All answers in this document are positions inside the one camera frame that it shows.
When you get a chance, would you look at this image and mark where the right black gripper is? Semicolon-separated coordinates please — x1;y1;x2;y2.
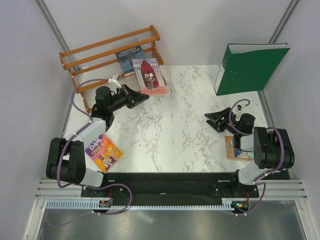
204;106;240;135

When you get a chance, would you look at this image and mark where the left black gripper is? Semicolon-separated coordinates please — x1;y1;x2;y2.
108;84;149;113

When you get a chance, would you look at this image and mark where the red Treehouse book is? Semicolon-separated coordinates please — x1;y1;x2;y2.
124;71;135;78

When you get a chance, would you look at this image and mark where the purple castle cover book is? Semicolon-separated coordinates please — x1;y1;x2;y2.
131;58;168;97

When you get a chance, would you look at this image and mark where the blue Nineteen Eighty-Four book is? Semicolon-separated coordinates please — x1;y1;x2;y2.
115;45;145;75

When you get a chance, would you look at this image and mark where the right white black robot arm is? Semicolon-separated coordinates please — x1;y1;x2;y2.
204;107;295;197

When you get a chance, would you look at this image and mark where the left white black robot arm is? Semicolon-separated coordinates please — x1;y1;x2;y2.
46;84;150;197

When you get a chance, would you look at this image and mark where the brown cover book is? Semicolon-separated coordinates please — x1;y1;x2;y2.
224;136;254;161

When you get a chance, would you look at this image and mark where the wooden two-tier book rack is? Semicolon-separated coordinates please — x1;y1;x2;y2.
59;25;164;113

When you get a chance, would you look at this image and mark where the green lever arch binder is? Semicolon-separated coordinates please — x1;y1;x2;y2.
214;43;290;96

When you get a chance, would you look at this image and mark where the yellow Roald Dahl book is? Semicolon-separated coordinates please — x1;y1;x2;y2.
85;133;124;173

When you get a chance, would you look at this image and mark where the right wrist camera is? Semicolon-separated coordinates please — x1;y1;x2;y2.
236;104;242;111

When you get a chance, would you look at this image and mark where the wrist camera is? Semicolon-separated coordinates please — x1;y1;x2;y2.
236;104;242;111
108;74;121;88

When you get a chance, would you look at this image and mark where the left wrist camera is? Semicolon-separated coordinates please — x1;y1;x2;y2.
108;74;121;88

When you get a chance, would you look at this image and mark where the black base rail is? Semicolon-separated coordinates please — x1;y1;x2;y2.
80;172;262;207

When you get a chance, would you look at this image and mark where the white slotted cable duct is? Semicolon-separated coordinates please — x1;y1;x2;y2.
46;197;251;210

